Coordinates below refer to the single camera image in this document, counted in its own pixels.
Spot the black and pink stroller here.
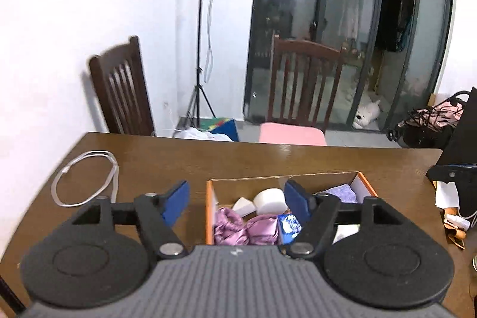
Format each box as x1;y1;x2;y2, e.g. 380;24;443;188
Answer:
387;91;472;149

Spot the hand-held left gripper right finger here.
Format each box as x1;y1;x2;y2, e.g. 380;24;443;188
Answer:
284;179;405;259

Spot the dark framed sliding glass door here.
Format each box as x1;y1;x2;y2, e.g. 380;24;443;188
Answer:
243;0;457;134

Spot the white round soft toy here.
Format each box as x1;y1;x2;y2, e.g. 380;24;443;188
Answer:
253;187;290;216

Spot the orange tube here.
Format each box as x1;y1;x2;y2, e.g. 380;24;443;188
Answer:
443;208;467;250

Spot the white cloth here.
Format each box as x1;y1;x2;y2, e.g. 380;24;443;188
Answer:
173;127;234;142

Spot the blue tissue packet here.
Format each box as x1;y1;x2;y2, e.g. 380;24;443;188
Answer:
278;214;303;244

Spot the white wedge sponge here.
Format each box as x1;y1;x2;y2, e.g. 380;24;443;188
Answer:
233;196;256;218

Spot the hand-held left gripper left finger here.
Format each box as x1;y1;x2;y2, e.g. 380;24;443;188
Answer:
71;180;191;260

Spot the white plush dog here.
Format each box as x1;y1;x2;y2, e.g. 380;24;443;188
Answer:
352;99;383;130

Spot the black monitor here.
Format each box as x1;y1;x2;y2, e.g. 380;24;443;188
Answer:
434;87;477;222

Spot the dark wooden chair pink seat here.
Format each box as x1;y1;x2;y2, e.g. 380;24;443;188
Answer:
259;30;346;146

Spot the colourful blue green box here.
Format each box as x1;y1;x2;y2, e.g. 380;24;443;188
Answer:
208;117;239;142

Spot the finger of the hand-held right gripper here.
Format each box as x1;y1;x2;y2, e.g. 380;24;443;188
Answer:
426;163;477;185

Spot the studio light on stand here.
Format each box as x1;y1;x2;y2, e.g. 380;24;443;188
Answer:
184;0;243;129

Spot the orange cardboard box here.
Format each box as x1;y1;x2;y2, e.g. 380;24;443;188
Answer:
205;171;379;246

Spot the white charger cable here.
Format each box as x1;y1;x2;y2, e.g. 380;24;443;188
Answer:
51;150;120;207

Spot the pink satin scrunchie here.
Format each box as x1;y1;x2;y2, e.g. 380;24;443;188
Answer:
214;207;280;246

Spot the pink seat cushion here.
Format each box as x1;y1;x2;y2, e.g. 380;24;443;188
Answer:
259;122;328;146

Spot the dark wooden slatted chair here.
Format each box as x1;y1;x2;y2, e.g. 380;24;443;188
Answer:
88;35;156;136

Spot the purple cloth pouch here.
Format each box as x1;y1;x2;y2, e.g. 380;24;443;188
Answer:
317;183;359;205

